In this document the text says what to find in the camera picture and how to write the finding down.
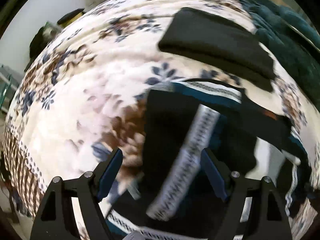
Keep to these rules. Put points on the floral fleece bed blanket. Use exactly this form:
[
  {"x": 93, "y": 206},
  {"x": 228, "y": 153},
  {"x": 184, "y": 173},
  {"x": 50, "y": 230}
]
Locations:
[{"x": 85, "y": 95}]

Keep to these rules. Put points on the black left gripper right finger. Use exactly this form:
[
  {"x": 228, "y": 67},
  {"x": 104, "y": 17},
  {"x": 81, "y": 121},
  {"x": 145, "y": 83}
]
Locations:
[{"x": 267, "y": 217}]

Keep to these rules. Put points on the dark bag beside bed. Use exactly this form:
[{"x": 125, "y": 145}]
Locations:
[{"x": 44, "y": 36}]

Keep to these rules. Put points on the dark teal fleece blanket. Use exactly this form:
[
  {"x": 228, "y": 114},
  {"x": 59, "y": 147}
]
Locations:
[{"x": 291, "y": 39}]

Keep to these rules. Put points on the black round stool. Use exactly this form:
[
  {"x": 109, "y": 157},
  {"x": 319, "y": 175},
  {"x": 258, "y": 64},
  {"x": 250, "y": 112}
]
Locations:
[{"x": 70, "y": 17}]

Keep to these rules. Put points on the black patterned striped sweater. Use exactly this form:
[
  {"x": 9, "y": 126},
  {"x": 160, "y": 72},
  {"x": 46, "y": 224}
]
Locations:
[{"x": 174, "y": 198}]

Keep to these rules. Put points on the folded black garment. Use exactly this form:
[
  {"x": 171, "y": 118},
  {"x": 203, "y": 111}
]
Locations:
[{"x": 221, "y": 43}]

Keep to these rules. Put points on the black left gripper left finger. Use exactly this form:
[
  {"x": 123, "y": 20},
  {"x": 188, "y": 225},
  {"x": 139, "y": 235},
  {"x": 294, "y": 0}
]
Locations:
[{"x": 55, "y": 218}]

